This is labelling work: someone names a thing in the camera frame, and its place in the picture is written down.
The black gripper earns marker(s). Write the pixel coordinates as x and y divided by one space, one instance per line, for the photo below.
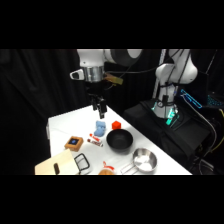
94 88

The red cube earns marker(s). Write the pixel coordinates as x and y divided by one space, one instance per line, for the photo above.
116 125

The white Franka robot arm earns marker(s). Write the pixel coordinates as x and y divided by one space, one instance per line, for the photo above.
173 71

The black bowl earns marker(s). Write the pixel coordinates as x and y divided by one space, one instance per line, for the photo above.
119 140

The tan circuit board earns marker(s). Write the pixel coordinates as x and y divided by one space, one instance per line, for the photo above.
114 79

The red and white tube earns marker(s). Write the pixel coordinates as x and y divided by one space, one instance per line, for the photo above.
95 140

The wooden block with blue square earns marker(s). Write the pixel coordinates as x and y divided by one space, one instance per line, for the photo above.
74 143

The black curtain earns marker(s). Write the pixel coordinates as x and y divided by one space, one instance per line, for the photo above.
30 100

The silver metal pot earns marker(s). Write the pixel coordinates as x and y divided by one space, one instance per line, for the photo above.
144 161

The green indicator light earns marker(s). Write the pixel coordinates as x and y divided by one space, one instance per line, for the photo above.
170 117

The black robot stand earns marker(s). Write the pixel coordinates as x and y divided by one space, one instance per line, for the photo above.
166 136

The light wooden cutting board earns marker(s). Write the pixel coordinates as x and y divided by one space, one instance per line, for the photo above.
50 164

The blue-lit control box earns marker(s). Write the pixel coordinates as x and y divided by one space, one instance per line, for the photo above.
191 98

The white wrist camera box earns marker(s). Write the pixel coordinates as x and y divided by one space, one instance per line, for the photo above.
76 74

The white tray with black frame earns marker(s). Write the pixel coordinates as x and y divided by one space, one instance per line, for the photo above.
83 164

